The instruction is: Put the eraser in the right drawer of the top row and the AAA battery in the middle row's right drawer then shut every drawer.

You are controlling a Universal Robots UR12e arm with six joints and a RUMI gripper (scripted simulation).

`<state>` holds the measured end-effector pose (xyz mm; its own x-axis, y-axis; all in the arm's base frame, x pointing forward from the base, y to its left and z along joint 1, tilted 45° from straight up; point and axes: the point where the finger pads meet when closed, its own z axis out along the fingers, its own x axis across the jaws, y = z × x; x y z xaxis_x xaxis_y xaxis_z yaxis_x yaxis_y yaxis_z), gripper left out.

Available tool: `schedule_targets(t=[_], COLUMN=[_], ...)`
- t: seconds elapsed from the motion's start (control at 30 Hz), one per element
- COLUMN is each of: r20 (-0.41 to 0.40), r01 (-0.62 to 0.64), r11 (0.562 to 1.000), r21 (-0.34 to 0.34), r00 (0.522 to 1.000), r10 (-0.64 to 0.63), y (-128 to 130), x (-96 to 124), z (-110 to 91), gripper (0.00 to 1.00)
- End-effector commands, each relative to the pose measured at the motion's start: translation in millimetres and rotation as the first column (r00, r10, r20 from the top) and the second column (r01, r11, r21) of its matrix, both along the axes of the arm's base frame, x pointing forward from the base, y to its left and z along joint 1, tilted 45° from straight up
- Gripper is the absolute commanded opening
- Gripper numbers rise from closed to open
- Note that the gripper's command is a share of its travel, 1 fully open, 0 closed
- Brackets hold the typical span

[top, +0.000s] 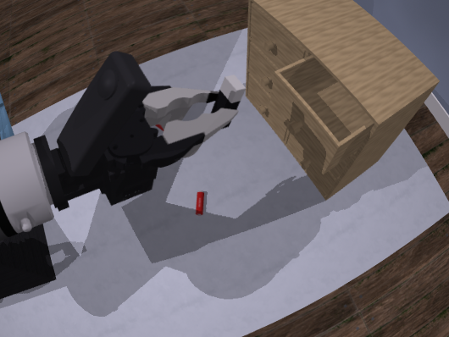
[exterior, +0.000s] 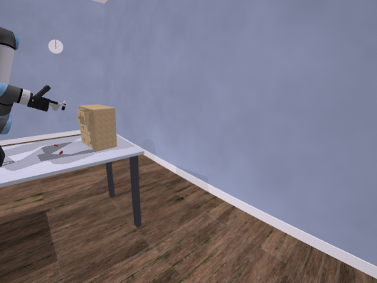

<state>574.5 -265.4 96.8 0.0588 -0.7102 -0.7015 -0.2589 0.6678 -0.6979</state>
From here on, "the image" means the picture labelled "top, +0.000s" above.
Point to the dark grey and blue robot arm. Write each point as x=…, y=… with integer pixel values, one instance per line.
x=112, y=97

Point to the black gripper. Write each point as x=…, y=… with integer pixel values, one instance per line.
x=130, y=164

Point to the light brown wooden chest of drawers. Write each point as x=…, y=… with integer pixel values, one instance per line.
x=379, y=72

